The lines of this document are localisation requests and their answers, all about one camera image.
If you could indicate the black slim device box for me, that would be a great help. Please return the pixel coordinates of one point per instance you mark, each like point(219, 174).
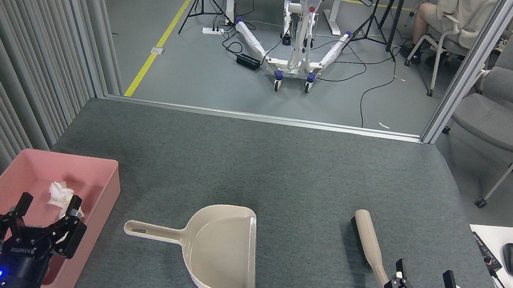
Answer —
point(486, 252)

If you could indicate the black power adapter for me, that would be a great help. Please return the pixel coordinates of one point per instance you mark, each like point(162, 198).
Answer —
point(248, 61)

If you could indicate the white power strip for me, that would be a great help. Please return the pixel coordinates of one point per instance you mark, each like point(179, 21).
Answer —
point(213, 31)

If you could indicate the grey ribbed curtain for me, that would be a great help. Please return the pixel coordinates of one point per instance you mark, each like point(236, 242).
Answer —
point(0, 56)

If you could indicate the silver table edge rail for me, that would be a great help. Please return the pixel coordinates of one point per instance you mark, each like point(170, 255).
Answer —
point(264, 119)

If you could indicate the white office chair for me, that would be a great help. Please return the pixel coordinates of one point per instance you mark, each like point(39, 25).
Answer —
point(448, 40)

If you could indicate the silver frame post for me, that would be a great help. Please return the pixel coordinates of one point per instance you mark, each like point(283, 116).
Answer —
point(469, 68)

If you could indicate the beige hand brush black bristles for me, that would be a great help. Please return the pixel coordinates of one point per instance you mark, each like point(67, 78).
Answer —
point(368, 238)

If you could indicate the beige plastic dustpan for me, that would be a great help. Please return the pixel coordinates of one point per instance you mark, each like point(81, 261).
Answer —
point(223, 248)

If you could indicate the white wheeled stand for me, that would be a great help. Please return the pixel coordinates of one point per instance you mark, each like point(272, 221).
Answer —
point(298, 30)

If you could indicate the metal floor outlet plate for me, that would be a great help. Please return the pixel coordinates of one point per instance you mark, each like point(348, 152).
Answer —
point(157, 50)

